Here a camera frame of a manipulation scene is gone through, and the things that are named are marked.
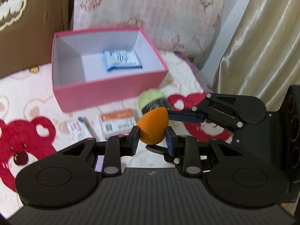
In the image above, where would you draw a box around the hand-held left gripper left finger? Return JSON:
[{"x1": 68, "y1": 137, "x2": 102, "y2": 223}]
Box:
[{"x1": 55, "y1": 126, "x2": 140, "y2": 178}]

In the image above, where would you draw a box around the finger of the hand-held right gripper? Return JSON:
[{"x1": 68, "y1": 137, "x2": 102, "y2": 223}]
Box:
[
  {"x1": 167, "y1": 93, "x2": 267, "y2": 132},
  {"x1": 145, "y1": 144, "x2": 170, "y2": 157}
]

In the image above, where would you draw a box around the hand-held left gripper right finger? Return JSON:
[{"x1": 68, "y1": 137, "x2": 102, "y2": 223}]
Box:
[{"x1": 165, "y1": 127, "x2": 238, "y2": 178}]

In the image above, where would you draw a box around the orange makeup sponge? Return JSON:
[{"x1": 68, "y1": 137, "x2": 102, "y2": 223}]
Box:
[{"x1": 136, "y1": 108, "x2": 169, "y2": 145}]

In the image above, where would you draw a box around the clear box with orange label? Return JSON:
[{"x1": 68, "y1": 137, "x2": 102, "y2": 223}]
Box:
[{"x1": 100, "y1": 109, "x2": 137, "y2": 139}]

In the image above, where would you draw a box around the green yarn ball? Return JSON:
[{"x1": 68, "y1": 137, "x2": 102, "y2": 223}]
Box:
[{"x1": 138, "y1": 88, "x2": 179, "y2": 122}]

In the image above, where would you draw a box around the pink cardboard box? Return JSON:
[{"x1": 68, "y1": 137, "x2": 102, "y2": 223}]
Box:
[{"x1": 52, "y1": 27, "x2": 169, "y2": 113}]

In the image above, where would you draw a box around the white tissue packet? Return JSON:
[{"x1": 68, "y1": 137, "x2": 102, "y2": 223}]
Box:
[{"x1": 66, "y1": 116, "x2": 93, "y2": 142}]

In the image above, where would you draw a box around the blue tissue packet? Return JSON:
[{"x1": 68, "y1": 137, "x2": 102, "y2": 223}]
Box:
[{"x1": 102, "y1": 49, "x2": 143, "y2": 72}]

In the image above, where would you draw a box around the gold satin curtain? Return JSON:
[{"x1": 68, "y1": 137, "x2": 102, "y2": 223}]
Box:
[{"x1": 212, "y1": 0, "x2": 300, "y2": 112}]

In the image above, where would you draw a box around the pink bear printed blanket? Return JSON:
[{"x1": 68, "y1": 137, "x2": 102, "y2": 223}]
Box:
[{"x1": 0, "y1": 51, "x2": 235, "y2": 216}]

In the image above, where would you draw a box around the pink printed pillow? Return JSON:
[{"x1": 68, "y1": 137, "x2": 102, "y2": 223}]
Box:
[{"x1": 70, "y1": 0, "x2": 227, "y2": 59}]

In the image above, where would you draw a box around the brown embroidered cushion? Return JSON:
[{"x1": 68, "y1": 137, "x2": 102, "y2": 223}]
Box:
[{"x1": 0, "y1": 0, "x2": 71, "y2": 78}]

